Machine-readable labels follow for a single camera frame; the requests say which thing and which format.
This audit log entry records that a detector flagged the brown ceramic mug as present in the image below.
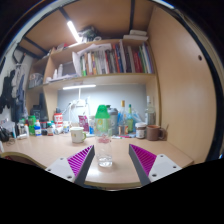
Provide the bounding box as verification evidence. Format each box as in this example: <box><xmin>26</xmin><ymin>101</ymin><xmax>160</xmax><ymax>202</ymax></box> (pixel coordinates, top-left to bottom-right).
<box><xmin>146</xmin><ymin>124</ymin><xmax>166</xmax><ymax>142</ymax></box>

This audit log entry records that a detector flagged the small dark brown bottle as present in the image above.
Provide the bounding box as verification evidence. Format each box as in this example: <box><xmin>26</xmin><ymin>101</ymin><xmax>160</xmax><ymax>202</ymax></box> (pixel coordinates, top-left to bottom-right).
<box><xmin>46</xmin><ymin>121</ymin><xmax>55</xmax><ymax>137</ymax></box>

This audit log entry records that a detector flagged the green glass bottle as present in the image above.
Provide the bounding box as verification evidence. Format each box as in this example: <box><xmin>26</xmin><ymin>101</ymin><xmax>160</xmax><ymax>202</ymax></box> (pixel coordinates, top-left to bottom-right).
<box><xmin>126</xmin><ymin>103</ymin><xmax>135</xmax><ymax>134</ymax></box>

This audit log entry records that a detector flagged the clear bottle with green cap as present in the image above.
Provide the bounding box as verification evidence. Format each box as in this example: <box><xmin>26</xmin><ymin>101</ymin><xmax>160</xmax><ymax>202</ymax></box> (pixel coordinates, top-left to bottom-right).
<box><xmin>94</xmin><ymin>104</ymin><xmax>114</xmax><ymax>168</ymax></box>

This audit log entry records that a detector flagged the wooden shelf unit with books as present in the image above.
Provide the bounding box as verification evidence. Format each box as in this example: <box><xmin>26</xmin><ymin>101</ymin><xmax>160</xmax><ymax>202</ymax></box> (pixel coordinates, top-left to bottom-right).
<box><xmin>25</xmin><ymin>29</ymin><xmax>158</xmax><ymax>91</ymax></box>

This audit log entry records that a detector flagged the white pill bottle blue label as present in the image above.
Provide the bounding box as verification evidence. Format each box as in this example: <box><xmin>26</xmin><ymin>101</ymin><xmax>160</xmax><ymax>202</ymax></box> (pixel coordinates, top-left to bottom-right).
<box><xmin>62</xmin><ymin>120</ymin><xmax>70</xmax><ymax>134</ymax></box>

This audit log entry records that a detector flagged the clear glass bottle gold cap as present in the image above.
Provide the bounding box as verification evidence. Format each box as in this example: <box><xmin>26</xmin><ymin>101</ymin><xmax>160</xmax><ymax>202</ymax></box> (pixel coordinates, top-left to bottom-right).
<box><xmin>118</xmin><ymin>99</ymin><xmax>129</xmax><ymax>136</ymax></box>

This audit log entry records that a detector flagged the magenta carton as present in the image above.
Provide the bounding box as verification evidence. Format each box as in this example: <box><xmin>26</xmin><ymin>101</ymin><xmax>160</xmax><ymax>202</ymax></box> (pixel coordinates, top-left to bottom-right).
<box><xmin>78</xmin><ymin>114</ymin><xmax>90</xmax><ymax>133</ymax></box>

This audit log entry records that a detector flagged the white shelf light bar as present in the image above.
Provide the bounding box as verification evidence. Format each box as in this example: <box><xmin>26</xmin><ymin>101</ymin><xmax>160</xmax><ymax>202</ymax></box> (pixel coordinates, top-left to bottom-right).
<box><xmin>62</xmin><ymin>84</ymin><xmax>97</xmax><ymax>91</ymax></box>

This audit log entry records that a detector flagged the dark hanging clothing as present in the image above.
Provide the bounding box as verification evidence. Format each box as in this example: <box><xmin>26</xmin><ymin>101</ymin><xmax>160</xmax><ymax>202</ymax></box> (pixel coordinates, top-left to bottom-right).
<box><xmin>0</xmin><ymin>66</ymin><xmax>28</xmax><ymax>123</ymax></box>

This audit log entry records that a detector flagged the green plastic bottle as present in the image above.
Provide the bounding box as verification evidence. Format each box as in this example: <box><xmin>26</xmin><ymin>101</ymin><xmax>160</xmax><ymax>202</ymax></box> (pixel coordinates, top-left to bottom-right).
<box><xmin>27</xmin><ymin>114</ymin><xmax>37</xmax><ymax>136</ymax></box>

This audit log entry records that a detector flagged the red and white canister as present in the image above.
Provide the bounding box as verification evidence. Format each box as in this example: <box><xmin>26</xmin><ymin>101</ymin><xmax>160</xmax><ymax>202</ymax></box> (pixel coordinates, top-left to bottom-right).
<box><xmin>53</xmin><ymin>112</ymin><xmax>64</xmax><ymax>128</ymax></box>

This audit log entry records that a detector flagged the white mug with green handle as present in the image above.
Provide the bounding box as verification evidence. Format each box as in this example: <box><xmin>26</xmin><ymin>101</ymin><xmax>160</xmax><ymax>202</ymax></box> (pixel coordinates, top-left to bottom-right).
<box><xmin>69</xmin><ymin>126</ymin><xmax>87</xmax><ymax>144</ymax></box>

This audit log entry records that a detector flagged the white wall socket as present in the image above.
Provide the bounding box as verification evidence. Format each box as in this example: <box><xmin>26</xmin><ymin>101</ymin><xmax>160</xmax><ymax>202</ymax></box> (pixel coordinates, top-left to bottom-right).
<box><xmin>74</xmin><ymin>99</ymin><xmax>88</xmax><ymax>108</ymax></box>

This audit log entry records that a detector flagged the ceiling light tube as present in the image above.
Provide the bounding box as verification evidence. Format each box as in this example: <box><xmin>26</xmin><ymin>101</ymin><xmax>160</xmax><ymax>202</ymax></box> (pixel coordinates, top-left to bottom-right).
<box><xmin>66</xmin><ymin>20</ymin><xmax>83</xmax><ymax>44</ymax></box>

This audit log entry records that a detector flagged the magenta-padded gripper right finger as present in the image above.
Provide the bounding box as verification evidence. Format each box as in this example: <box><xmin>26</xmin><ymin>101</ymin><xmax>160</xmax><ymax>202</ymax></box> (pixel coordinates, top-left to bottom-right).
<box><xmin>128</xmin><ymin>143</ymin><xmax>183</xmax><ymax>187</ymax></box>

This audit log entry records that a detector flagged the brown jar with white lid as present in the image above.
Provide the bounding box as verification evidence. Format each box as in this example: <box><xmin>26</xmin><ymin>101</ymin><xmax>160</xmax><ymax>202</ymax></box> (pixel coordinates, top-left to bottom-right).
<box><xmin>135</xmin><ymin>122</ymin><xmax>148</xmax><ymax>140</ymax></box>

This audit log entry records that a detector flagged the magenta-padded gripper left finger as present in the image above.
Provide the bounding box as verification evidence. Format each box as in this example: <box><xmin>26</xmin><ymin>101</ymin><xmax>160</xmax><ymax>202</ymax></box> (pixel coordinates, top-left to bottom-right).
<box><xmin>45</xmin><ymin>144</ymin><xmax>96</xmax><ymax>188</ymax></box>

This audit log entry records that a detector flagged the small blue and white bottle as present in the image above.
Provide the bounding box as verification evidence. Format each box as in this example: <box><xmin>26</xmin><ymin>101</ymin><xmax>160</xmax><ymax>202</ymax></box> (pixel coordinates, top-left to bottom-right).
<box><xmin>34</xmin><ymin>119</ymin><xmax>43</xmax><ymax>137</ymax></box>

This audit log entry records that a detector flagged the grey shaker bottle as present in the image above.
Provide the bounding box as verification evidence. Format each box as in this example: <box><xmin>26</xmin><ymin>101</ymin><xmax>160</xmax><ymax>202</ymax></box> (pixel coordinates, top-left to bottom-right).
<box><xmin>107</xmin><ymin>105</ymin><xmax>120</xmax><ymax>136</ymax></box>

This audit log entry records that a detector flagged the tall clear bottle white cap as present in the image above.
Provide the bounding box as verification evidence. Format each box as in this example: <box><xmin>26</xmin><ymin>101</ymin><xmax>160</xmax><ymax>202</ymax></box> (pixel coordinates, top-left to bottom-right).
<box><xmin>145</xmin><ymin>95</ymin><xmax>157</xmax><ymax>127</ymax></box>

